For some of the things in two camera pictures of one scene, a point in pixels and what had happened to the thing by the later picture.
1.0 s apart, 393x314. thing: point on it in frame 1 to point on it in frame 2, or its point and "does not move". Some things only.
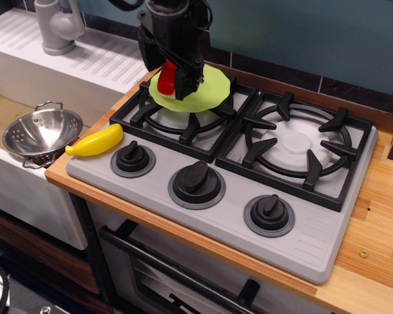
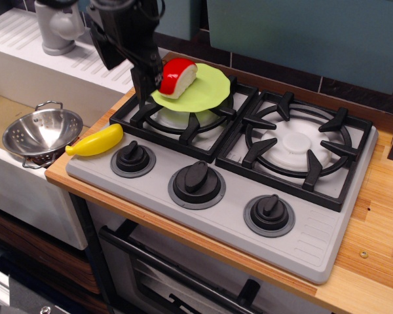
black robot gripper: [179, 38] to [124, 30]
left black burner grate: [202, 134] does not move
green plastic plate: [215, 88] does not move
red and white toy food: [166, 80] does not move
